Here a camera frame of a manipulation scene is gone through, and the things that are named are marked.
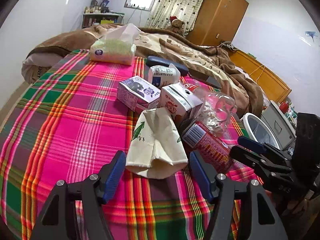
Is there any red mug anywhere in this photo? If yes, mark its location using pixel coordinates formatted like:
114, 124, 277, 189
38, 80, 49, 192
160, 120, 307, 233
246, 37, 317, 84
279, 101, 289, 114

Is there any red drink can front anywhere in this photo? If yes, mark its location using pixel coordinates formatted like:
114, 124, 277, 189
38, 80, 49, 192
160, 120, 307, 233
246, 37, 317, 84
182, 121, 234, 173

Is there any patterned curtain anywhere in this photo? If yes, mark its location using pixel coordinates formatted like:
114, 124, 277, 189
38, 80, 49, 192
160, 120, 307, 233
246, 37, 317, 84
145, 0, 204, 36

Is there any brown patterned blanket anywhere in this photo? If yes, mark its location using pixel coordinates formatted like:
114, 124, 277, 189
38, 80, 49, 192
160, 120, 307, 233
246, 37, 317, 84
30, 23, 264, 117

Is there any clear plastic bottle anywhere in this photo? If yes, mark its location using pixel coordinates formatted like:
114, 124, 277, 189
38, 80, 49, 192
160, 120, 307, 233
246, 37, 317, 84
184, 83, 238, 135

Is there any wooden wardrobe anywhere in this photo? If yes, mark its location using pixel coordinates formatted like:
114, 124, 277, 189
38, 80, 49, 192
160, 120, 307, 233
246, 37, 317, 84
187, 0, 249, 46

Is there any shelf with items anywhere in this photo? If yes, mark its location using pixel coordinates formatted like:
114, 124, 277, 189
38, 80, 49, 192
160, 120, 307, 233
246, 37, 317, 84
81, 0, 125, 29

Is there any white red apple carton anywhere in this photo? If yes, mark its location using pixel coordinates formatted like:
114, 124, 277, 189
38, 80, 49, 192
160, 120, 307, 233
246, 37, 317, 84
158, 83, 203, 128

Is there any grey bedside drawer cabinet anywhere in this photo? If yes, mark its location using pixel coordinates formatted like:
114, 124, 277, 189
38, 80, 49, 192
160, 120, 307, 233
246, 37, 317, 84
261, 100, 296, 150

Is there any purple milk carton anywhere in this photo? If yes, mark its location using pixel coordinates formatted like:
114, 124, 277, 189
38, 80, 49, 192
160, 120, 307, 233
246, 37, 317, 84
117, 76, 161, 114

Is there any beige paper cup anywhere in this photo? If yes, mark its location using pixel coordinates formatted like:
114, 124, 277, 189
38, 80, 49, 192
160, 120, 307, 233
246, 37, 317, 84
125, 107, 188, 179

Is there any dark blue glasses case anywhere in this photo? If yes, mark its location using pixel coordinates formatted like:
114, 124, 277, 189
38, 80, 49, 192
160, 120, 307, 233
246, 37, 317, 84
145, 56, 189, 76

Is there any black tablet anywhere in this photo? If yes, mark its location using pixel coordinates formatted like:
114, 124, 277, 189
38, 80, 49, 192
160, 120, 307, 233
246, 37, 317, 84
188, 73, 222, 89

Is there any white trash bin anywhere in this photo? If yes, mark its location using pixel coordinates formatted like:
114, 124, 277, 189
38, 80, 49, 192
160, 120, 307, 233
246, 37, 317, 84
240, 113, 280, 149

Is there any tissue pack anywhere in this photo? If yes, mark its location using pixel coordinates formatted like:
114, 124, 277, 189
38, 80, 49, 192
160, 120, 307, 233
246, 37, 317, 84
89, 23, 140, 66

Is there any pink plaid tablecloth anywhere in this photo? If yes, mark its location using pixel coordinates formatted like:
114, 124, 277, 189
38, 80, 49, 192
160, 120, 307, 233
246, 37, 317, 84
0, 49, 266, 240

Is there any wooden headboard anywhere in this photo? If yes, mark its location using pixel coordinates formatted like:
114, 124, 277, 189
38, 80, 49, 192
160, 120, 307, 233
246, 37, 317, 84
227, 49, 292, 103

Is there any teddy bear santa hat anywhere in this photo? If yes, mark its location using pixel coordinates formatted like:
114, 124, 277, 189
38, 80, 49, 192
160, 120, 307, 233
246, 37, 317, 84
166, 16, 185, 36

